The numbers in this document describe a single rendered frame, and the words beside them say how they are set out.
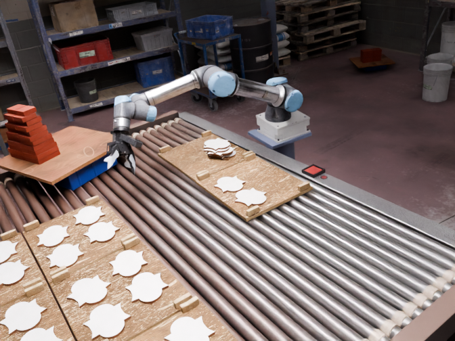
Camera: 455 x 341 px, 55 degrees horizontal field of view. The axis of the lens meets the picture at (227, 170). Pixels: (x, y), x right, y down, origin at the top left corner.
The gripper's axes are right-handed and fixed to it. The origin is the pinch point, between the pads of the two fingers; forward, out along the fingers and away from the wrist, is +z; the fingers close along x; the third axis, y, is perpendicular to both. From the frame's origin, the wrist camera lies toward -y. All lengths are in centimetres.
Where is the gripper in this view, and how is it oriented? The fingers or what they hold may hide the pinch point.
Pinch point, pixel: (122, 172)
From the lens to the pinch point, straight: 196.5
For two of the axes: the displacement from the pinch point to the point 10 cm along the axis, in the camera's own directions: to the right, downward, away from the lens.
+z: 0.1, 9.8, -2.1
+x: -5.6, -1.7, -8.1
